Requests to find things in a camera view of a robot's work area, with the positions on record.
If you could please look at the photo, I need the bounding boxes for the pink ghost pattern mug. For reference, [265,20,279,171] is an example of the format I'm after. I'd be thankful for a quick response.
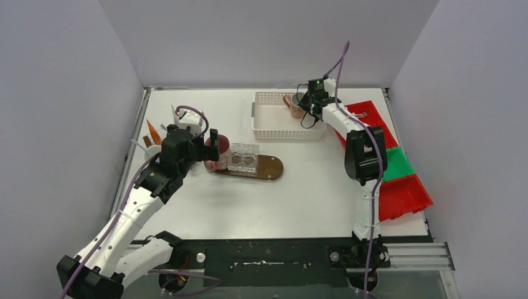
[204,134,232,172]

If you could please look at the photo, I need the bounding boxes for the orange toothpaste tube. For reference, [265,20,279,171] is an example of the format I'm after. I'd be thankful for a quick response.
[147,120,162,145]

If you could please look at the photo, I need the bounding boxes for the orange-pink mug white inside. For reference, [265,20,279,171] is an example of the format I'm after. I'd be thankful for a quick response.
[283,92,305,119]

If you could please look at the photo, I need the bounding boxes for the pink mug white inside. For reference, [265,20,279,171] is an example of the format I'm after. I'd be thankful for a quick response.
[143,145,161,161]

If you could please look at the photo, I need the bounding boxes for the white toothpaste tube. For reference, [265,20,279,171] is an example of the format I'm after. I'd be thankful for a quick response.
[171,105,177,123]

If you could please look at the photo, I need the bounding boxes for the clear acrylic toothbrush holder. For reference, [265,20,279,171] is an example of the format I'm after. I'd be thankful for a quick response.
[227,143,260,173]

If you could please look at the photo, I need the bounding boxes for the wooden acrylic toothbrush holder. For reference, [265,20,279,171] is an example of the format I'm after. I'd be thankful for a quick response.
[143,135,153,148]

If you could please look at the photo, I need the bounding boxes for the light blue toothbrush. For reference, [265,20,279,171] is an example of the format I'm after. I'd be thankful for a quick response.
[130,139,148,153]

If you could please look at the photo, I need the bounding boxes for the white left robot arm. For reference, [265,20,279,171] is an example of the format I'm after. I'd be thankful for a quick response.
[57,125,220,298]

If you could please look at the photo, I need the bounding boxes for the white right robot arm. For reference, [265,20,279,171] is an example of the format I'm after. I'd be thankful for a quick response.
[298,78,387,269]

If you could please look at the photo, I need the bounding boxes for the brown oval wooden tray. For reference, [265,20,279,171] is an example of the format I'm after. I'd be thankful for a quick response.
[209,154,284,181]

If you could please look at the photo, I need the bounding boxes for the green plastic tray insert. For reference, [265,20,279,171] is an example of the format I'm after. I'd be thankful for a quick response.
[383,147,415,182]

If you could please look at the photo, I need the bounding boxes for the red plastic organizer tray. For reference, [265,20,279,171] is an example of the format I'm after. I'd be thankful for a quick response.
[343,101,433,221]

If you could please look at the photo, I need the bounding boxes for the white perforated plastic basket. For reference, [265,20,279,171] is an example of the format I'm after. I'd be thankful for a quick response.
[251,92,326,142]

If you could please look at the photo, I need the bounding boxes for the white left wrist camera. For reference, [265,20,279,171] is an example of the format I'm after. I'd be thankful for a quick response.
[175,108,204,136]

